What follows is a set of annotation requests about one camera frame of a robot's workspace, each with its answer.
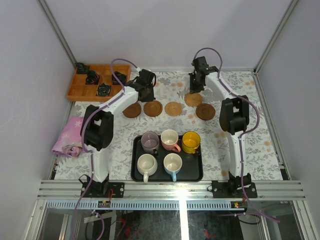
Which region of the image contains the woven rattan coaster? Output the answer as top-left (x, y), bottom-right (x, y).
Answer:
top-left (164, 101), bottom-right (182, 117)
top-left (184, 93), bottom-right (203, 107)

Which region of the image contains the light brown wooden coaster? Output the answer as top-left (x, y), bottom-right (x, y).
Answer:
top-left (143, 100), bottom-right (163, 117)

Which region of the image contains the dark brown wooden coaster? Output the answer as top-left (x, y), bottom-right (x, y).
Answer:
top-left (122, 102), bottom-right (142, 118)

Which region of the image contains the reddish brown wooden coaster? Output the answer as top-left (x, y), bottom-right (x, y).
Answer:
top-left (195, 103), bottom-right (216, 121)

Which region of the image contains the pink ceramic mug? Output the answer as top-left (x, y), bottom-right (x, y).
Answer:
top-left (160, 129), bottom-right (181, 153)

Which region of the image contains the yellow glass mug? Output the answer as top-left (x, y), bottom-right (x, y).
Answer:
top-left (181, 131), bottom-right (201, 154)

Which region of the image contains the light blue mug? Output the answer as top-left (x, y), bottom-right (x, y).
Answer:
top-left (163, 153), bottom-right (183, 182)

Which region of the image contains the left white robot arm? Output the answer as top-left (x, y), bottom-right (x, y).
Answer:
top-left (80, 69), bottom-right (156, 198)

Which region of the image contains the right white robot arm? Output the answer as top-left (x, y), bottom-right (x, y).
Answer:
top-left (189, 56), bottom-right (251, 181)

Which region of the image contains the floral tablecloth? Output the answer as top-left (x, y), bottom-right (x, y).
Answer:
top-left (53, 71), bottom-right (292, 181)

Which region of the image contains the green black rolled item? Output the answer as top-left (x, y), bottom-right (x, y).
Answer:
top-left (96, 83), bottom-right (111, 97)

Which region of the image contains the purple glass mug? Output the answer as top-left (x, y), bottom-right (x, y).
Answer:
top-left (141, 131), bottom-right (160, 156)

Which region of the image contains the orange wooden divided box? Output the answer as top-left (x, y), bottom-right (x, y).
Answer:
top-left (66, 64), bottom-right (122, 102)

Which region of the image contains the cream speckled mug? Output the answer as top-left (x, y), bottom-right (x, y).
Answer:
top-left (137, 153), bottom-right (158, 183)

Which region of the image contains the black serving tray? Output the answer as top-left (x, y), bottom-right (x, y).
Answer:
top-left (130, 135), bottom-right (204, 182)

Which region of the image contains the pink printed cloth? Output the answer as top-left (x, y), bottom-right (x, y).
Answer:
top-left (51, 116), bottom-right (84, 158)

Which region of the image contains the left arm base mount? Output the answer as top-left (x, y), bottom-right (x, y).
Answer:
top-left (78, 174), bottom-right (125, 199)

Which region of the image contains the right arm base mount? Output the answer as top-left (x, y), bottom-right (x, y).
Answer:
top-left (208, 172), bottom-right (258, 199)

